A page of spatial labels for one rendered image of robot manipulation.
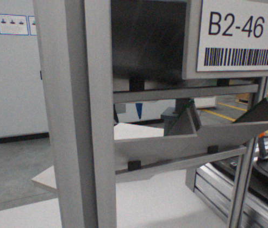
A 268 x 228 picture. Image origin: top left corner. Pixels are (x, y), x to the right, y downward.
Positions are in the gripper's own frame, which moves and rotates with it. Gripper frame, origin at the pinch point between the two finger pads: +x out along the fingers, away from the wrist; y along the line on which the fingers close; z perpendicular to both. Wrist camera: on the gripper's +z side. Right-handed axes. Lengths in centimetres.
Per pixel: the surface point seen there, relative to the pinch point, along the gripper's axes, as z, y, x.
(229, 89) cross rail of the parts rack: -25.9, -28.7, -3.8
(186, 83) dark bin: -27.4, -22.3, -6.4
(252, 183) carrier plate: -10.2, -32.7, 23.2
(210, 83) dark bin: -25.1, -26.0, -5.4
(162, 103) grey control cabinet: 315, 44, 44
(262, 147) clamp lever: -0.2, -38.5, 18.4
